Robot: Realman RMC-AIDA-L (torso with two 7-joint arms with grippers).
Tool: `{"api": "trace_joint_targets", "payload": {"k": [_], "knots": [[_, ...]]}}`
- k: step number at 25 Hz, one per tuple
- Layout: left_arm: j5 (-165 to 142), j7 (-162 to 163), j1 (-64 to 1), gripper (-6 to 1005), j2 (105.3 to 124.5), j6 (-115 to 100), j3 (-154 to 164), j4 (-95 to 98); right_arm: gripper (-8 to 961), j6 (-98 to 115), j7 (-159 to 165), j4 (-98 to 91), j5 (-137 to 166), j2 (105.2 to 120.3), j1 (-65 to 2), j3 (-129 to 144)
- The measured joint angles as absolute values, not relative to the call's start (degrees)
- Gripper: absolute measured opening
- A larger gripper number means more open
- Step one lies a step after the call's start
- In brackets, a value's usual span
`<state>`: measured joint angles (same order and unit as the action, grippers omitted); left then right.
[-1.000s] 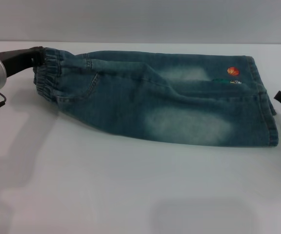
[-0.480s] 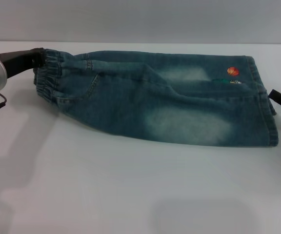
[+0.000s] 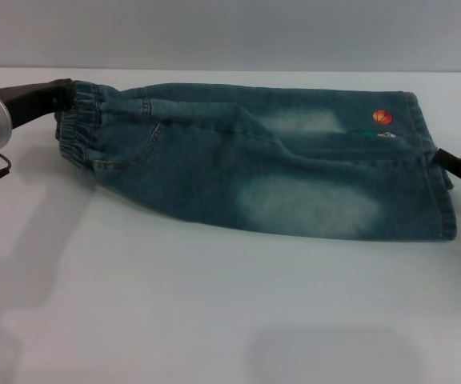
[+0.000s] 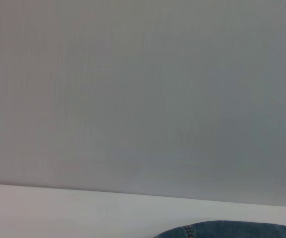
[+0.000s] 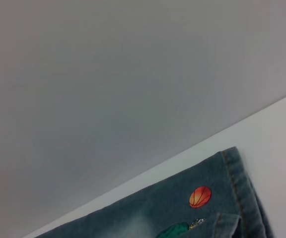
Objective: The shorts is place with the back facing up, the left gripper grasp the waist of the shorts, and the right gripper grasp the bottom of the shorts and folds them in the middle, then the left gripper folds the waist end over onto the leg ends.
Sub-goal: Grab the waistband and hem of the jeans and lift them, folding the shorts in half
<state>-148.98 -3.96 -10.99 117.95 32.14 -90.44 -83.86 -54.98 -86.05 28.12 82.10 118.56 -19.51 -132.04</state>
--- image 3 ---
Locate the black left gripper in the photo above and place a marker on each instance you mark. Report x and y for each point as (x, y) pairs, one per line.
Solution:
(26, 100)

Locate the blue denim shorts cartoon print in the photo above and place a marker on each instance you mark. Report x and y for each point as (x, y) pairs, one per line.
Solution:
(254, 168)

